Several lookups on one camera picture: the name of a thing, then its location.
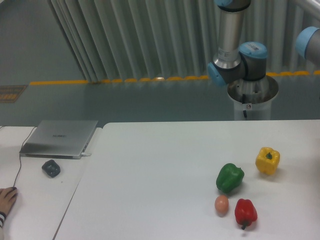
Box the person's hand on mouse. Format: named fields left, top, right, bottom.
left=0, top=187, right=18, bottom=217

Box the striped sleeve forearm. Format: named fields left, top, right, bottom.
left=0, top=212, right=6, bottom=240

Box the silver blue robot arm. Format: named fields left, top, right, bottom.
left=207, top=0, right=320, bottom=86

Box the small black plastic tray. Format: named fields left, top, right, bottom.
left=41, top=159, right=61, bottom=178

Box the silver closed laptop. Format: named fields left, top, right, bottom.
left=19, top=120, right=98, bottom=159

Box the white pleated curtain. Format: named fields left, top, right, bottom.
left=48, top=0, right=320, bottom=83

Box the brown egg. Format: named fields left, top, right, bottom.
left=214, top=195, right=229, bottom=215

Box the green bell pepper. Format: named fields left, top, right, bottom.
left=216, top=163, right=245, bottom=194

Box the red bell pepper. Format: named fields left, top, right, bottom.
left=234, top=198, right=258, bottom=230

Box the yellow bell pepper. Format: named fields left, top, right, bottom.
left=255, top=147, right=281, bottom=176

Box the thin black mouse cable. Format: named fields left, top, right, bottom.
left=12, top=126, right=38, bottom=188

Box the black pedestal cable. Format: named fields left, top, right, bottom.
left=241, top=93, right=248, bottom=119

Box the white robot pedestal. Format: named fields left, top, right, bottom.
left=227, top=75, right=279, bottom=121

